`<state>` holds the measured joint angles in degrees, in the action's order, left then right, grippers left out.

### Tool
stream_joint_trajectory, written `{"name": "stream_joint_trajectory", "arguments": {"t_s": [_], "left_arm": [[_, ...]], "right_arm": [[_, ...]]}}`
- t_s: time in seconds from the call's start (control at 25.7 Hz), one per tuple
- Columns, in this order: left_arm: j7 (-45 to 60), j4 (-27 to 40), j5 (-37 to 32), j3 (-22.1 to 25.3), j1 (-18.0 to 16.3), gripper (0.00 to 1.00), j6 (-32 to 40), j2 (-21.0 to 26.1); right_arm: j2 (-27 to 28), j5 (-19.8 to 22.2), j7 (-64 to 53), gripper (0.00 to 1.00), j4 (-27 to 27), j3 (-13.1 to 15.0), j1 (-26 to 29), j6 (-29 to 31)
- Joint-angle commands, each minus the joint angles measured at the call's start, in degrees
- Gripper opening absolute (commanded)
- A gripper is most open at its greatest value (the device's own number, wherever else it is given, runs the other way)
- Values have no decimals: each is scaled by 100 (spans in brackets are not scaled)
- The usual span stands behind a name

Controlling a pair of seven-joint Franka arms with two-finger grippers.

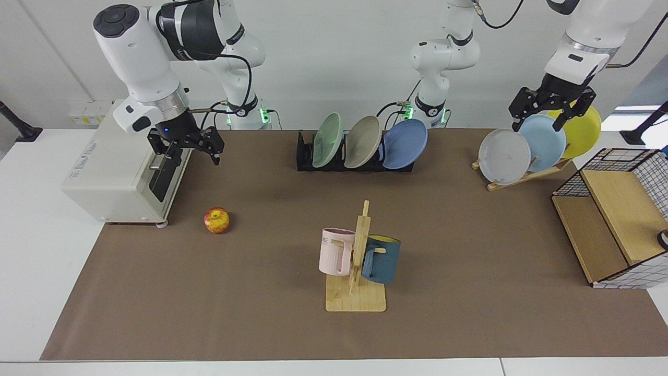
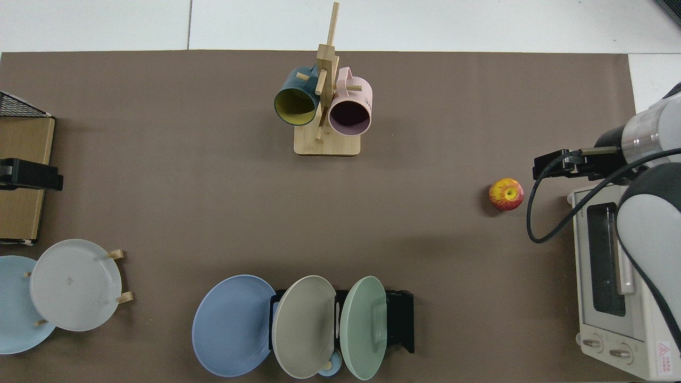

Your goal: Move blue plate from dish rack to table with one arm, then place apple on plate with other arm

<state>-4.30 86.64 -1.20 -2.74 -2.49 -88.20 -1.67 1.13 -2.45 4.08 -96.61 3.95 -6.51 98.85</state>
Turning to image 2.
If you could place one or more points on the red yellow apple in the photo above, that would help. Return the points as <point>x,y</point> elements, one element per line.
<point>505,194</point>

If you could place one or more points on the grey plate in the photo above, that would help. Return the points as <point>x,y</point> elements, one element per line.
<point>74,287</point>

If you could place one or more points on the light blue plate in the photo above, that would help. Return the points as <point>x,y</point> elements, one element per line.
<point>16,314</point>

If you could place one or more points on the wooden plate rack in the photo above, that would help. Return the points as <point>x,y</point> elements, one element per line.
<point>125,298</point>

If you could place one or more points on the black dish rack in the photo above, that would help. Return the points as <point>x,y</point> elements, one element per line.
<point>400,319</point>

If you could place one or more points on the green plate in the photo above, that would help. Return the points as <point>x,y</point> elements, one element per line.
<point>362,330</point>

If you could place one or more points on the beige plate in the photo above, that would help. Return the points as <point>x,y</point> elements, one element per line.
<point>300,330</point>

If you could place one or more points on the pale toaster oven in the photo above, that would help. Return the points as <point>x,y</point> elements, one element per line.
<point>598,314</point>

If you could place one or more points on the brown table cloth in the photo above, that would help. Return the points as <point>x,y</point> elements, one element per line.
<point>213,202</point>

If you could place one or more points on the black flat object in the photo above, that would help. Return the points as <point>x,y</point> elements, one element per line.
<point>671,8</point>

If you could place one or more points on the pink cup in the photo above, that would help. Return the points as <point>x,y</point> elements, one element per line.
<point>355,98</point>

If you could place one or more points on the wooden cup stand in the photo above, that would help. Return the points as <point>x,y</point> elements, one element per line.
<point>327,142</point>

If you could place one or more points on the dark teal cup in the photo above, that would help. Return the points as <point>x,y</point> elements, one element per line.
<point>293,85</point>

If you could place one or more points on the small blue round thing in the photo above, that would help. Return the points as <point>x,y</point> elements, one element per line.
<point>332,367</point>

